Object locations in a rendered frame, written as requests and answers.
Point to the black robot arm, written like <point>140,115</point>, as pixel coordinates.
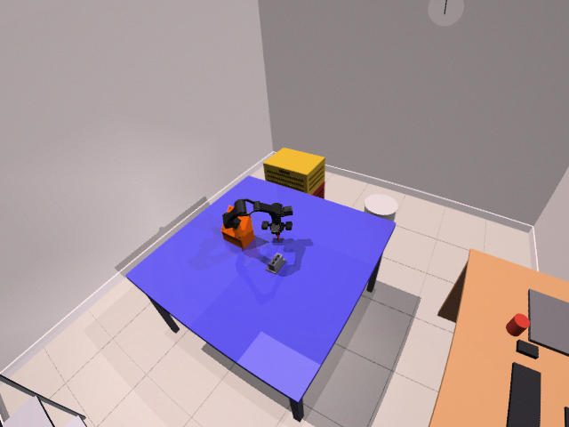
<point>276,210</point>

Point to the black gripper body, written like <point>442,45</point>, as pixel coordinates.
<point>287,225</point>

